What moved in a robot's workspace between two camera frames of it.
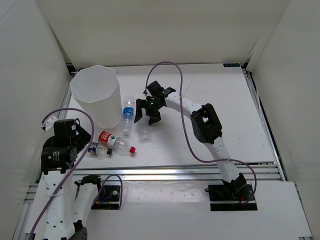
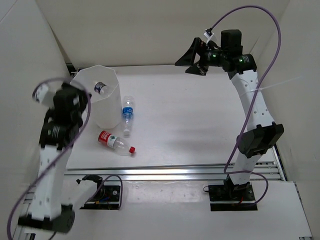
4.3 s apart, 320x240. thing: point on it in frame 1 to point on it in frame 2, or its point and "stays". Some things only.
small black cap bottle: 99,149 to 101,88
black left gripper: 83,137 to 83,97
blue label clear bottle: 128,113 stays
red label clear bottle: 119,145 stays
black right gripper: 154,117 to 188,60
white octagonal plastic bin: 96,90 stays
